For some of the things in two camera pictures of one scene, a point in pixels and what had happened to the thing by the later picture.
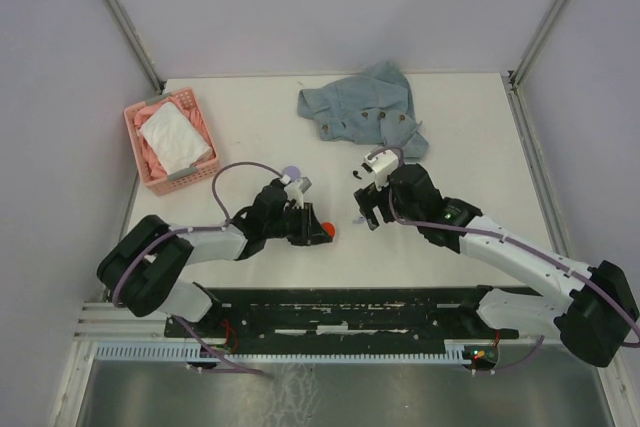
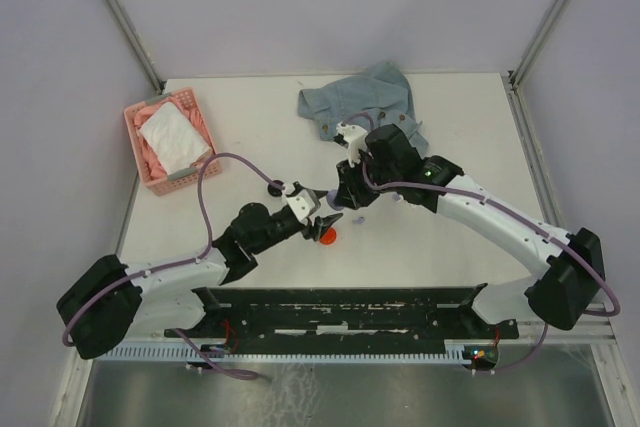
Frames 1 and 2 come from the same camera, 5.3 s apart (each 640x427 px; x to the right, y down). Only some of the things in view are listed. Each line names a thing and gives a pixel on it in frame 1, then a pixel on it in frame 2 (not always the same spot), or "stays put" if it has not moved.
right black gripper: [369, 198] to [350, 194]
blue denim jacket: [375, 106] stays put
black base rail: [347, 316] stays put
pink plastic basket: [172, 140] stays put
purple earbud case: [292, 171] to [331, 196]
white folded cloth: [173, 139] stays put
